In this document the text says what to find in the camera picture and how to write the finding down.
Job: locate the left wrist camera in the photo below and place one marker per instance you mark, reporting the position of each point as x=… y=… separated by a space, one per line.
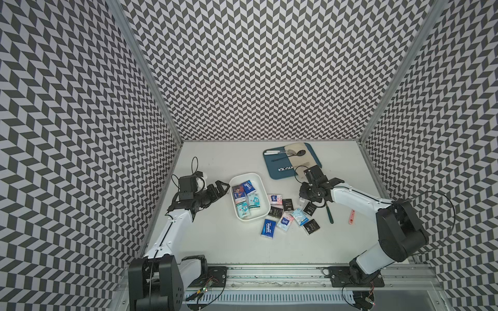
x=190 y=186

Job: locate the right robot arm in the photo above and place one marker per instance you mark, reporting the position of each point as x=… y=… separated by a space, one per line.
x=400 y=231

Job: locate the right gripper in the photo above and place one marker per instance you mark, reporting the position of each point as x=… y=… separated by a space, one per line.
x=303 y=192

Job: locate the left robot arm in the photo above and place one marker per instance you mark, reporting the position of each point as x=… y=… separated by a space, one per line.
x=158 y=280

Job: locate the black tissue pack upper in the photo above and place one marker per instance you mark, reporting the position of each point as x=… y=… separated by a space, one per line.
x=310 y=209

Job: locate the teal tray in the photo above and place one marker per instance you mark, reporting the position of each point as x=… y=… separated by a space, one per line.
x=273 y=166

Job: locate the teal cartoon tissue pack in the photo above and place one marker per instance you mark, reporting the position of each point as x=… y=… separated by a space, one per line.
x=253 y=201

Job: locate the dark blue Tempo pack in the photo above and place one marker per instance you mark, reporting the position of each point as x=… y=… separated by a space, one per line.
x=248 y=187

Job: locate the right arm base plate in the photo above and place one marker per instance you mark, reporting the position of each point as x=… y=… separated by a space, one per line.
x=353 y=277

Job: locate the aluminium front rail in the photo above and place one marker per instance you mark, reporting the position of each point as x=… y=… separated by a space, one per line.
x=319 y=277

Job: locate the light blue tissue pack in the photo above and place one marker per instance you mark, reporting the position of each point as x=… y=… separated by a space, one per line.
x=300 y=217

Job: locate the blue Tempo pack lower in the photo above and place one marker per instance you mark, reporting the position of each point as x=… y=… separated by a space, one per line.
x=268 y=228

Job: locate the purple tissue pack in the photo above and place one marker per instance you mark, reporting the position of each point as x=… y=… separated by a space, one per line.
x=238 y=192

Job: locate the pink white tissue pack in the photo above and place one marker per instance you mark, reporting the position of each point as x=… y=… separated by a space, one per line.
x=275 y=199

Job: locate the black tissue pack lower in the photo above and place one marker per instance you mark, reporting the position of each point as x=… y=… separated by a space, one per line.
x=311 y=226

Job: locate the black tissue pack centre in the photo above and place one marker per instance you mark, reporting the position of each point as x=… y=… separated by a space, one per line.
x=288 y=205

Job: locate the beige cloth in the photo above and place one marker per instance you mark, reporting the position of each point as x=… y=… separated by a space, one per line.
x=308 y=160

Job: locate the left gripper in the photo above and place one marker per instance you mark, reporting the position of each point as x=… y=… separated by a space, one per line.
x=216 y=195

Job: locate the mint green tissue pack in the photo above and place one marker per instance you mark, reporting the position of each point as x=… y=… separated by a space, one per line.
x=243 y=210

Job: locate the white handled knife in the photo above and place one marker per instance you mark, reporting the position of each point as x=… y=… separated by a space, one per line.
x=274 y=152

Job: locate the dark metal spoon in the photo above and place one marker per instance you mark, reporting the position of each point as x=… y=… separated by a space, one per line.
x=291 y=153

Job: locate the white storage box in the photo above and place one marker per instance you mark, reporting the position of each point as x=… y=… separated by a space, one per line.
x=256 y=180

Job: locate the pale blue pink pack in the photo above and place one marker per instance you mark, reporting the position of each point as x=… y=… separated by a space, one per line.
x=285 y=221

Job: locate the black tissue pack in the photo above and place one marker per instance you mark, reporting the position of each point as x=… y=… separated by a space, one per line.
x=275 y=212
x=311 y=226
x=288 y=205
x=310 y=209

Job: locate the patterned handle fork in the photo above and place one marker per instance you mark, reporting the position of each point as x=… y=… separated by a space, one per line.
x=285 y=169

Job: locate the black tissue pack left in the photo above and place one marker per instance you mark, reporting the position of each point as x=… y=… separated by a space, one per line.
x=275 y=212

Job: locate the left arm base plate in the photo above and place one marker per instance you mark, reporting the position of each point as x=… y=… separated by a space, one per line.
x=217 y=274

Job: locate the pink slim tissue pack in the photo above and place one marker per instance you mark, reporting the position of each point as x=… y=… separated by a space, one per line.
x=351 y=218

